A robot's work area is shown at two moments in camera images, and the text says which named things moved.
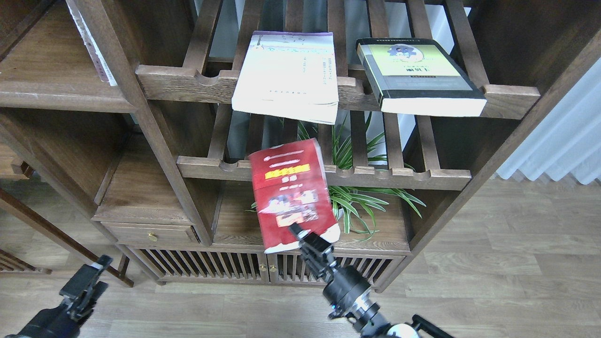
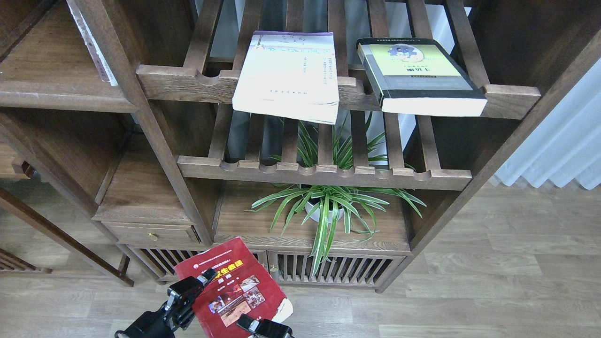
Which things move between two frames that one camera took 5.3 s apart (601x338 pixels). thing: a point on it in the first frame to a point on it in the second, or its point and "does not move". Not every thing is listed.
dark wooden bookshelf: (180, 142) does not move
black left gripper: (82, 293) to (179, 311)
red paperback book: (291, 186) to (240, 288)
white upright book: (87, 34) does not move
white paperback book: (290, 75) does not move
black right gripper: (347, 288) to (265, 327)
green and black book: (419, 77) does not move
